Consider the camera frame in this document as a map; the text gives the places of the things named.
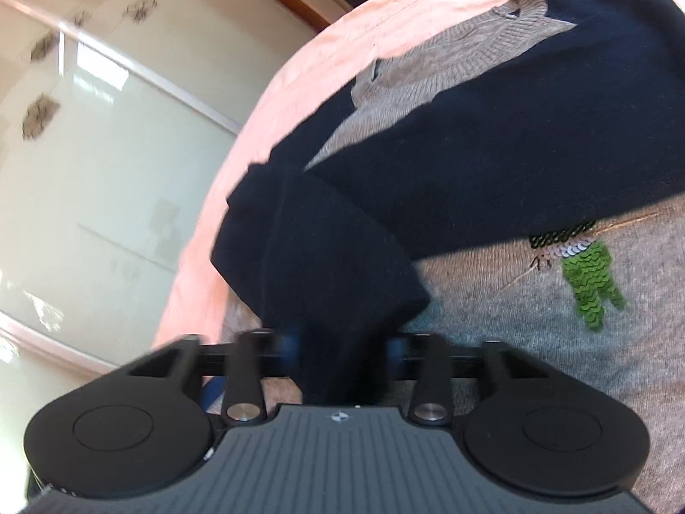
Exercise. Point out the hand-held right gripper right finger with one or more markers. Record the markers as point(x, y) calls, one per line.
point(397, 352)

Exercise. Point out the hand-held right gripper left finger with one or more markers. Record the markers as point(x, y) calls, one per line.
point(288, 349)

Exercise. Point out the grey sweater with navy sleeves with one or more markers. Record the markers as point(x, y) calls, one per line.
point(481, 144)

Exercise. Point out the frosted glass sliding door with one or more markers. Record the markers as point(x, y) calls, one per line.
point(107, 171)

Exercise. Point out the pink bed sheet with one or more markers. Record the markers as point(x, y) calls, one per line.
point(299, 80)

